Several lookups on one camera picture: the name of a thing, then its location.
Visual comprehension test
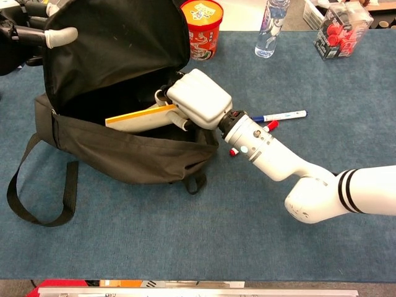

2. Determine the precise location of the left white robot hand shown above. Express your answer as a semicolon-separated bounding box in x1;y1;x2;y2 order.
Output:
0;0;79;77

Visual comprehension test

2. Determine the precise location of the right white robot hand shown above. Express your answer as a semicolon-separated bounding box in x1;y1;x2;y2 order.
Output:
154;68;233;132

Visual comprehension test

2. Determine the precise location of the white and yellow booklet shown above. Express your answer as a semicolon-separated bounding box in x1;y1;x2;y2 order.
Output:
105;104;177;134

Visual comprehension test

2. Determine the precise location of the black fabric backpack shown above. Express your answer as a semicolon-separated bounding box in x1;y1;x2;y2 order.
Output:
6;0;220;228

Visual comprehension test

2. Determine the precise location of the red instant noodle cup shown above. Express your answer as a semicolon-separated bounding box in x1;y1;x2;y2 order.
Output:
180;0;224;61

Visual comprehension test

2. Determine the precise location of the red capped white marker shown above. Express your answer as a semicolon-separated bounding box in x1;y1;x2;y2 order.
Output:
228;120;280;157

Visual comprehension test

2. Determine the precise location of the blue capped white marker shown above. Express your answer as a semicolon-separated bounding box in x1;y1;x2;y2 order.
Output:
250;110;308;123

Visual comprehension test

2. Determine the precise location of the clear plastic water bottle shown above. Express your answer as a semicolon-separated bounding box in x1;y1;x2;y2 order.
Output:
254;0;291;59

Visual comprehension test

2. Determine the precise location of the blue felt table cover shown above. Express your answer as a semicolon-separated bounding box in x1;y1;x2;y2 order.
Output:
0;30;396;282

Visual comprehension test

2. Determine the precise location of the white plastic basket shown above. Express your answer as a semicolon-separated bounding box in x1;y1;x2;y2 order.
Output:
302;0;334;30

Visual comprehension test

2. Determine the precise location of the clear box of red parts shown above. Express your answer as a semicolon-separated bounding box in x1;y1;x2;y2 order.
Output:
312;1;374;61

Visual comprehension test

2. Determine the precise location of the red flat object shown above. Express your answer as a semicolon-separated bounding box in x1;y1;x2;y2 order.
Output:
26;279;89;297

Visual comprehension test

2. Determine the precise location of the aluminium profile rail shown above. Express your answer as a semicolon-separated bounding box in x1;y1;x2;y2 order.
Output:
37;286;359;297

